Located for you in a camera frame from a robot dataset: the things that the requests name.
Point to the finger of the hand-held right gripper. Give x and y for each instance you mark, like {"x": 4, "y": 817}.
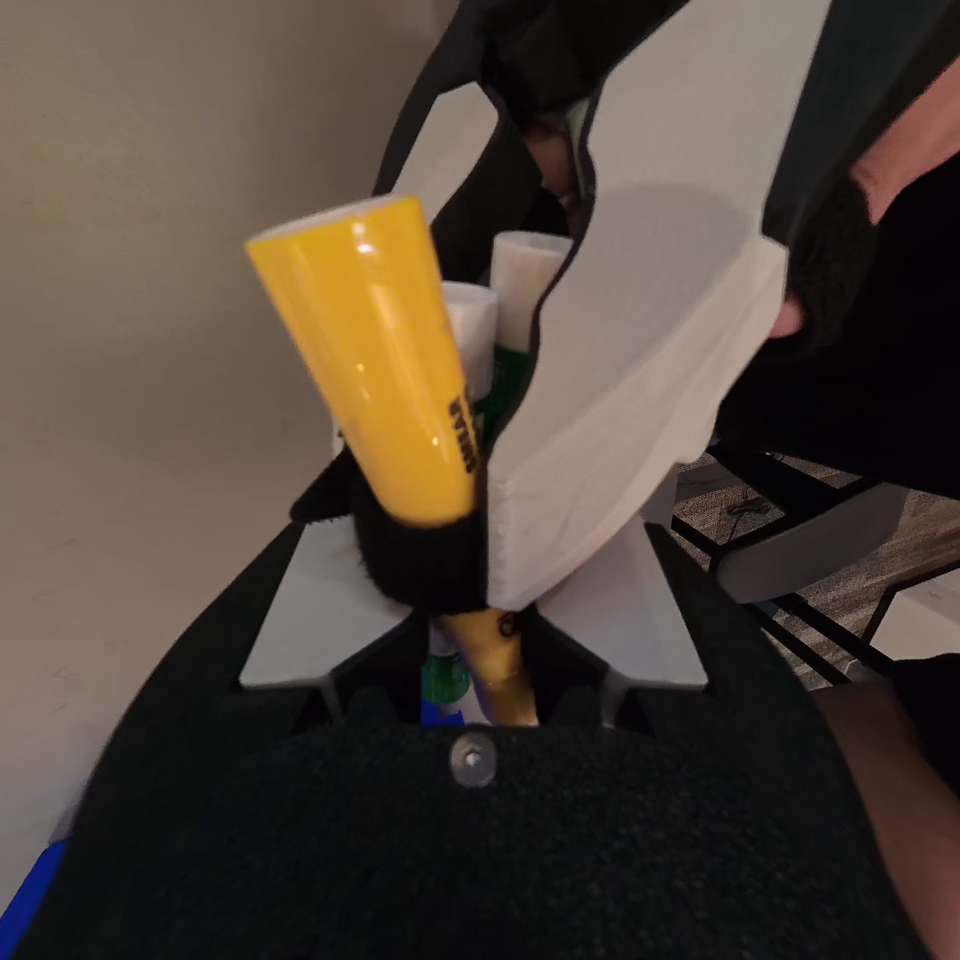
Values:
{"x": 660, "y": 300}
{"x": 450, "y": 142}

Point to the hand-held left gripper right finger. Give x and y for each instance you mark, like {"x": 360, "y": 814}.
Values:
{"x": 645, "y": 637}

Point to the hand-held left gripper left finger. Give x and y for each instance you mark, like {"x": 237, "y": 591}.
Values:
{"x": 300, "y": 622}

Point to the green white dry erase marker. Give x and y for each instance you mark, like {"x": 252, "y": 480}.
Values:
{"x": 529, "y": 285}

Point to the yellow highlighter marker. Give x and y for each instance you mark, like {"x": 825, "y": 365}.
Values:
{"x": 360, "y": 337}

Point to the person's left forearm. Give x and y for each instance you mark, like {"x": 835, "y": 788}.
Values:
{"x": 900, "y": 862}

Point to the grey desk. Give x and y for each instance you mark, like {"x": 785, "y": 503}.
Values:
{"x": 150, "y": 300}

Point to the person's right hand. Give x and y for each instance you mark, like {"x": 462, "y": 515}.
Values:
{"x": 915, "y": 142}

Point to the large blue plastic bin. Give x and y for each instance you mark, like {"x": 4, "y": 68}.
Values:
{"x": 41, "y": 907}

